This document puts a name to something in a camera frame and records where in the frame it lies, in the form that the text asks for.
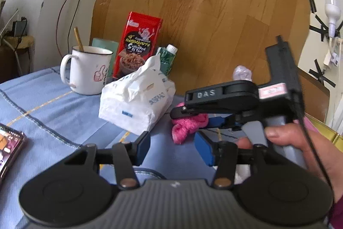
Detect pink fluffy cloth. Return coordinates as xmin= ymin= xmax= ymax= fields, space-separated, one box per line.
xmin=171 ymin=113 xmax=209 ymax=145

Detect person's right hand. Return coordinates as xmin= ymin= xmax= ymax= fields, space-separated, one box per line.
xmin=235 ymin=123 xmax=343 ymax=204

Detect paper cups in plastic bag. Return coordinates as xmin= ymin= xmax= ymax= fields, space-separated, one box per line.
xmin=233 ymin=65 xmax=252 ymax=81

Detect white tissue pack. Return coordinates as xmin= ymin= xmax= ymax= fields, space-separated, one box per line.
xmin=98 ymin=55 xmax=176 ymax=135

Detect pink metal tin box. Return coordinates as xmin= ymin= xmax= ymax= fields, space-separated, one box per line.
xmin=304 ymin=113 xmax=343 ymax=152

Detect blue tablecloth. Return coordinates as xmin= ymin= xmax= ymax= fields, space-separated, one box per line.
xmin=1 ymin=67 xmax=215 ymax=228

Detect green white bottle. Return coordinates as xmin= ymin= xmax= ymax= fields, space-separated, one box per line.
xmin=156 ymin=44 xmax=178 ymax=77

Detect white enamel mug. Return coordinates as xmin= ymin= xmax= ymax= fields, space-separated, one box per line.
xmin=60 ymin=46 xmax=108 ymax=95

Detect white power strip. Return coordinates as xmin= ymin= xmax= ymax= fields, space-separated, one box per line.
xmin=323 ymin=37 xmax=342 ymax=67

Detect red snack bag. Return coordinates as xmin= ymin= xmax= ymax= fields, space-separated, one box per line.
xmin=113 ymin=12 xmax=163 ymax=80

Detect teal box behind mug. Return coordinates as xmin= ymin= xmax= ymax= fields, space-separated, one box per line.
xmin=92 ymin=38 xmax=119 ymax=78

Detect smartphone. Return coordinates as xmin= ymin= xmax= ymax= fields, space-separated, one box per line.
xmin=0 ymin=124 xmax=27 ymax=184

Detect white light bulb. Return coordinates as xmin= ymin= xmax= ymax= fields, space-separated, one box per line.
xmin=324 ymin=0 xmax=341 ymax=38

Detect wood pattern wall sheet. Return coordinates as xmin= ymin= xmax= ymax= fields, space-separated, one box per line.
xmin=91 ymin=0 xmax=310 ymax=95

